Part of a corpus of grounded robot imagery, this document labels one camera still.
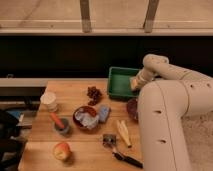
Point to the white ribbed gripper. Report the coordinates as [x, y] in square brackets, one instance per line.
[144, 76]

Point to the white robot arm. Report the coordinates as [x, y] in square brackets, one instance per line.
[169, 92]

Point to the green plastic tray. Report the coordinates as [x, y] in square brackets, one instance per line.
[118, 87]

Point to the dark red bowl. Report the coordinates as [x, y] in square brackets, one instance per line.
[131, 108]

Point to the blue sponge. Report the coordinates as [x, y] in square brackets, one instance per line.
[103, 113]

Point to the bunch of dark grapes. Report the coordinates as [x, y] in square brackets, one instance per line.
[95, 95]

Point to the crumpled white blue cloth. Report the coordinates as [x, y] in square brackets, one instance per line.
[86, 120]

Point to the grey small cup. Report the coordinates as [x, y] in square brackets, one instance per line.
[63, 131]

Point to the white paper cup stack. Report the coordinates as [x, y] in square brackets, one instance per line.
[48, 99]

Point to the orange carrot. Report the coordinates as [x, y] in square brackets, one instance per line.
[57, 121]

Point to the red yellow apple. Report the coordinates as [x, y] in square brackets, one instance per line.
[62, 151]

